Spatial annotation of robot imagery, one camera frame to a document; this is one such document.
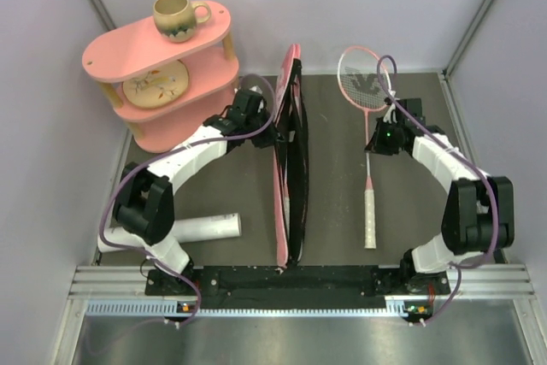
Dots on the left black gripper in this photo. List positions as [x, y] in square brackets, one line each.
[272, 136]

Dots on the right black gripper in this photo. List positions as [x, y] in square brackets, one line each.
[375, 144]

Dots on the pink sport racket bag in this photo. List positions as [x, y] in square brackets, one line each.
[291, 70]

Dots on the pink badminton racket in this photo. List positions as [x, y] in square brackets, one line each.
[286, 123]
[360, 86]

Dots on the white shuttlecock tube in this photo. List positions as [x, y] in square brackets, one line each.
[187, 231]

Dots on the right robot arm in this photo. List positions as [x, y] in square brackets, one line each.
[478, 213]

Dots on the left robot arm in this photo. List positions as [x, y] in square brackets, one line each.
[143, 202]

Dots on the pink three-tier wooden shelf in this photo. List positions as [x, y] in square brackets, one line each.
[136, 48]

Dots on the cream floral plate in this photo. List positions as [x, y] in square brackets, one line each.
[157, 87]

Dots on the beige ceramic mug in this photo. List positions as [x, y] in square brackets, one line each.
[178, 20]

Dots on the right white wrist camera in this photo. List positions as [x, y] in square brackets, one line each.
[390, 115]

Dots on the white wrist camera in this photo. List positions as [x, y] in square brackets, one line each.
[253, 96]
[390, 115]

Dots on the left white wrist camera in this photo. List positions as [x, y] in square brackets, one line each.
[253, 96]

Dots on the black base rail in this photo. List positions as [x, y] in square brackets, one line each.
[304, 291]

